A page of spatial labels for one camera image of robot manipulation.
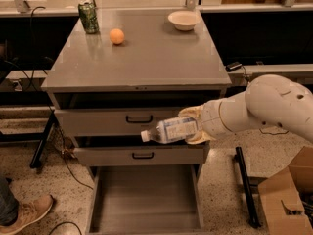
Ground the black cable right floor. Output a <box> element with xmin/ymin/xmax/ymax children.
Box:
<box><xmin>241</xmin><ymin>66</ymin><xmax>290</xmax><ymax>136</ymax></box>

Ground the white bowl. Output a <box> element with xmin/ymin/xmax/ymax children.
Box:
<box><xmin>168</xmin><ymin>11</ymin><xmax>201</xmax><ymax>31</ymax></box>

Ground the middle grey drawer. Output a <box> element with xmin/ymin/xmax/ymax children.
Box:
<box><xmin>74</xmin><ymin>144</ymin><xmax>209</xmax><ymax>166</ymax></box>

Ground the green soda can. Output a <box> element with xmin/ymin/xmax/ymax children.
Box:
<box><xmin>78</xmin><ymin>0</ymin><xmax>99</xmax><ymax>34</ymax></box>

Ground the blue jeans leg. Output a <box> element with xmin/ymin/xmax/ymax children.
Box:
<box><xmin>0</xmin><ymin>176</ymin><xmax>19</xmax><ymax>226</ymax></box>

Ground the clear plastic water bottle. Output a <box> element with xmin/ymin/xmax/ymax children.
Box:
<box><xmin>141</xmin><ymin>117</ymin><xmax>201</xmax><ymax>144</ymax></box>

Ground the grey drawer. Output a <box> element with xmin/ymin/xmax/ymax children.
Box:
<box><xmin>86</xmin><ymin>164</ymin><xmax>203</xmax><ymax>235</ymax></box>
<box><xmin>74</xmin><ymin>144</ymin><xmax>209</xmax><ymax>166</ymax></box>
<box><xmin>55</xmin><ymin>108</ymin><xmax>180</xmax><ymax>136</ymax></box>

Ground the black top drawer handle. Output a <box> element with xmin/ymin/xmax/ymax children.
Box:
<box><xmin>125</xmin><ymin>115</ymin><xmax>154</xmax><ymax>124</ymax></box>

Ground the grey drawer cabinet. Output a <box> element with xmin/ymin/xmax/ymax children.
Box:
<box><xmin>40</xmin><ymin>7</ymin><xmax>233</xmax><ymax>235</ymax></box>

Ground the black cable floor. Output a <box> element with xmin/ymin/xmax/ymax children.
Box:
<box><xmin>241</xmin><ymin>66</ymin><xmax>290</xmax><ymax>136</ymax></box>
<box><xmin>48</xmin><ymin>221</ymin><xmax>84</xmax><ymax>235</ymax></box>

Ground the black middle drawer handle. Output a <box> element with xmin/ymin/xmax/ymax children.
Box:
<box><xmin>132</xmin><ymin>152</ymin><xmax>155</xmax><ymax>160</ymax></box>

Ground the brown cardboard box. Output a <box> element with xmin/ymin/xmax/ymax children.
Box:
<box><xmin>258</xmin><ymin>147</ymin><xmax>313</xmax><ymax>235</ymax></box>

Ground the black power adapter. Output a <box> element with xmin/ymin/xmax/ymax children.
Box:
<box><xmin>226</xmin><ymin>62</ymin><xmax>242</xmax><ymax>72</ymax></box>

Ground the black metal floor bar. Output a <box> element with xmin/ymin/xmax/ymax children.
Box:
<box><xmin>235</xmin><ymin>147</ymin><xmax>261</xmax><ymax>229</ymax></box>

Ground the black drawer handle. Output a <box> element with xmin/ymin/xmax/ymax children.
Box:
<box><xmin>125</xmin><ymin>115</ymin><xmax>154</xmax><ymax>124</ymax></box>
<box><xmin>132</xmin><ymin>152</ymin><xmax>155</xmax><ymax>160</ymax></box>

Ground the black table leg left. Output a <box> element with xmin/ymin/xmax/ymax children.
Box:
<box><xmin>30</xmin><ymin>113</ymin><xmax>55</xmax><ymax>169</ymax></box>

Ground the orange fruit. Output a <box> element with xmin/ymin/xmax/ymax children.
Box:
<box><xmin>110</xmin><ymin>28</ymin><xmax>125</xmax><ymax>45</ymax></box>

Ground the bottom grey drawer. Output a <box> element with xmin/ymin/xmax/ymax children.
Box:
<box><xmin>86</xmin><ymin>164</ymin><xmax>203</xmax><ymax>235</ymax></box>

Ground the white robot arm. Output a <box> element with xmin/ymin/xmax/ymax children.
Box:
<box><xmin>179</xmin><ymin>74</ymin><xmax>313</xmax><ymax>144</ymax></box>

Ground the tan shoe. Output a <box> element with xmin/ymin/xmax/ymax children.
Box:
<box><xmin>0</xmin><ymin>194</ymin><xmax>54</xmax><ymax>235</ymax></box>

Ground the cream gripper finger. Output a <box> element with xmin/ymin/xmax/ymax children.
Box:
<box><xmin>186</xmin><ymin>130</ymin><xmax>214</xmax><ymax>145</ymax></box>
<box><xmin>178</xmin><ymin>105</ymin><xmax>203</xmax><ymax>119</ymax></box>

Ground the black cable left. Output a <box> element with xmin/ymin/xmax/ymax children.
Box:
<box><xmin>0</xmin><ymin>5</ymin><xmax>94</xmax><ymax>191</ymax></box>

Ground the black cable bottom floor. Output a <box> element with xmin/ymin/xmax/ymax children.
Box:
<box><xmin>48</xmin><ymin>221</ymin><xmax>84</xmax><ymax>235</ymax></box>

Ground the top grey drawer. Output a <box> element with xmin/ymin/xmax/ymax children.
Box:
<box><xmin>55</xmin><ymin>108</ymin><xmax>180</xmax><ymax>136</ymax></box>

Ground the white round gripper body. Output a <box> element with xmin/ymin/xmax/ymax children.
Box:
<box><xmin>201</xmin><ymin>100</ymin><xmax>231</xmax><ymax>139</ymax></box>

